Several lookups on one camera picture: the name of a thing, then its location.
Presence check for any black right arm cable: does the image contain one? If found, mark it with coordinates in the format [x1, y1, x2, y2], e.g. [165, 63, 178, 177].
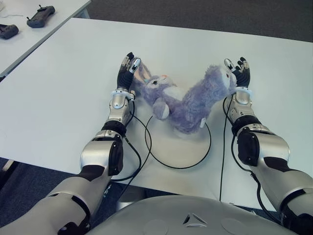
[219, 96, 233, 202]

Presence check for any dark handheld device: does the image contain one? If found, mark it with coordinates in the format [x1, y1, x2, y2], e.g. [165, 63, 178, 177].
[0, 23, 20, 40]

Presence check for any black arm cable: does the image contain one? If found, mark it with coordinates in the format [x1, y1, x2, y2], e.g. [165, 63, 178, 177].
[111, 99, 152, 182]
[219, 96, 233, 202]

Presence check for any grey robot torso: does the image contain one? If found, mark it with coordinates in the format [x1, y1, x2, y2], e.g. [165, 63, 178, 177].
[90, 194, 304, 235]

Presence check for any white side table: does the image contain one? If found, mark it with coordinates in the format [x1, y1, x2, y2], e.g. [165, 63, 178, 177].
[0, 0, 91, 78]

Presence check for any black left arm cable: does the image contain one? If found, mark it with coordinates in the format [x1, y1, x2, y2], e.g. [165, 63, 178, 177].
[111, 99, 152, 182]

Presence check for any black remote controller with antennas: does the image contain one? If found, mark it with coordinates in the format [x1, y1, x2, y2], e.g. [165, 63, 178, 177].
[26, 4, 56, 28]

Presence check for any purple plush bunny doll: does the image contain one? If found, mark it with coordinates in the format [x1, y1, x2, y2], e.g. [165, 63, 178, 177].
[131, 61, 238, 134]

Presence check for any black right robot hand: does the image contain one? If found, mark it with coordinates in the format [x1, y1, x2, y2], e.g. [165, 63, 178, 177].
[224, 56, 251, 89]

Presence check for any white plate black rim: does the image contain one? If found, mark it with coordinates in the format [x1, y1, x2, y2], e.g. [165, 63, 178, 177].
[144, 115, 212, 169]

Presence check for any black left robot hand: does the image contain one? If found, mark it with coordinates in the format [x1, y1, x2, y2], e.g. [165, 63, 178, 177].
[116, 51, 142, 91]

